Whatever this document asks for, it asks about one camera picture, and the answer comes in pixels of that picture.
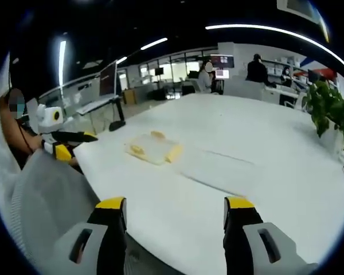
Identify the wall display screen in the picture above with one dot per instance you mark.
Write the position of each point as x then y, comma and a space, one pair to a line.
222, 66

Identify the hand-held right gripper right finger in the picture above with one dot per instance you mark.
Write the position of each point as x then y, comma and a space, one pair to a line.
240, 246

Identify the white partition panel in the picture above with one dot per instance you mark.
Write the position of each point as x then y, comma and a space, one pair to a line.
243, 89

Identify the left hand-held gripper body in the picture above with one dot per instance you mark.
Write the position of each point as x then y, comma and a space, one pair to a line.
47, 117

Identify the green potted plant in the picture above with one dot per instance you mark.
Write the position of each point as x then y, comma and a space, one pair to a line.
329, 109

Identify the black monitor stand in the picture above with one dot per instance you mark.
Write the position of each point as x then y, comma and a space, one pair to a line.
118, 114

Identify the brown cardboard box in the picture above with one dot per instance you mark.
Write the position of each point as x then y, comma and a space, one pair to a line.
130, 96

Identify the white side desk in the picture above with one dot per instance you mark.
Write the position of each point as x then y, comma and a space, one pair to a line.
94, 105

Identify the grey ribbed clothing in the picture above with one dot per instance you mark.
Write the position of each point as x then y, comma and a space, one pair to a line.
43, 200

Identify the shelf of white boxes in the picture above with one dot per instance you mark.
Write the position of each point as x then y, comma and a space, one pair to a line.
283, 65

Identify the computer monitor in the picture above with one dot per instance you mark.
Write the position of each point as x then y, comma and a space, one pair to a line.
108, 78

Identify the long ceiling light strip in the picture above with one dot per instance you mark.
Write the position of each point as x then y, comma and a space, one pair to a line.
275, 30

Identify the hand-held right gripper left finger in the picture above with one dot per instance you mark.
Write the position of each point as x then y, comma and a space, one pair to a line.
106, 246

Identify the short ceiling light strip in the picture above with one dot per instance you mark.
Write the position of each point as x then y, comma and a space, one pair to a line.
62, 63
121, 60
154, 43

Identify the cream plastic buckle part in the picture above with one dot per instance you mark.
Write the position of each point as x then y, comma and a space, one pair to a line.
137, 149

